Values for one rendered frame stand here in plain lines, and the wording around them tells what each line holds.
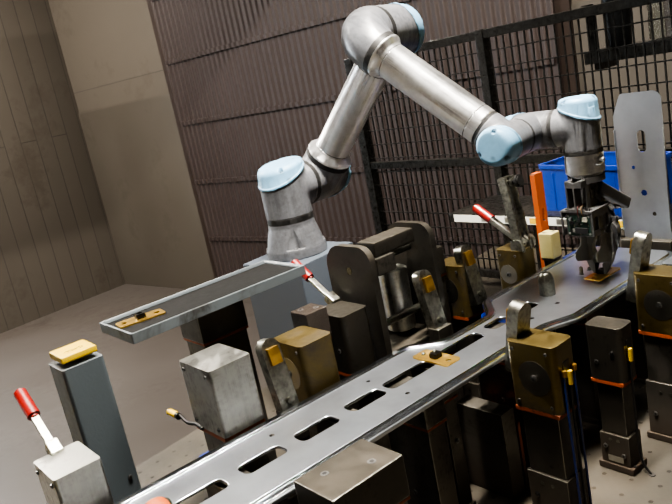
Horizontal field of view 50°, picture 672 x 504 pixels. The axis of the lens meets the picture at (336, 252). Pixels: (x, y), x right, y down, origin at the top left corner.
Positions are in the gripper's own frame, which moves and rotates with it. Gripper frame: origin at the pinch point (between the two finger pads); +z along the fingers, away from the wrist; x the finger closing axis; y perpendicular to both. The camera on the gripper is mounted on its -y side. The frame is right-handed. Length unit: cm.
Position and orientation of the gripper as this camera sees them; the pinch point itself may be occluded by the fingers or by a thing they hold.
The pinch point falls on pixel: (602, 266)
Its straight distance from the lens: 159.1
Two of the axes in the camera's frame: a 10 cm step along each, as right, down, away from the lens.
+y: -7.5, 3.0, -5.9
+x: 6.3, 0.7, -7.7
